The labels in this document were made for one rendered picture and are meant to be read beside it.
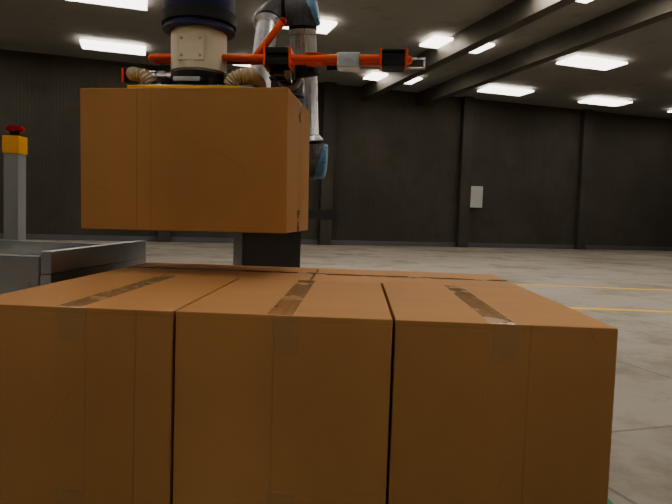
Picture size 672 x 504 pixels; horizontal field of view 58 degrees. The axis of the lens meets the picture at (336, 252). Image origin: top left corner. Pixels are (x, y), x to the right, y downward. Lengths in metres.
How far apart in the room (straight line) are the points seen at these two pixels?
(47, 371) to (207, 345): 0.30
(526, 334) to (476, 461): 0.25
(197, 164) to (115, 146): 0.24
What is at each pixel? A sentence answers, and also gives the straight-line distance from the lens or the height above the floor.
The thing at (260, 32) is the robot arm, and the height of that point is 1.43.
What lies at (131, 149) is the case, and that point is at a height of 0.89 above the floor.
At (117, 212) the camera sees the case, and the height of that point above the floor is 0.72.
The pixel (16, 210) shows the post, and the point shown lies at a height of 0.71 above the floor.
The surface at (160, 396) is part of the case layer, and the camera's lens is 1.18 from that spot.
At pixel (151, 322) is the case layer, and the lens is 1.16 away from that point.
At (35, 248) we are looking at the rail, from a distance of 2.48.
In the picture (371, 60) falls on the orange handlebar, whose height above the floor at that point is 1.20.
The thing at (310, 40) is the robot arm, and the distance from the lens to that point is 2.59.
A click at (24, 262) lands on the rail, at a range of 1.76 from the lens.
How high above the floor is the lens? 0.73
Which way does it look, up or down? 3 degrees down
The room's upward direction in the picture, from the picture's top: 2 degrees clockwise
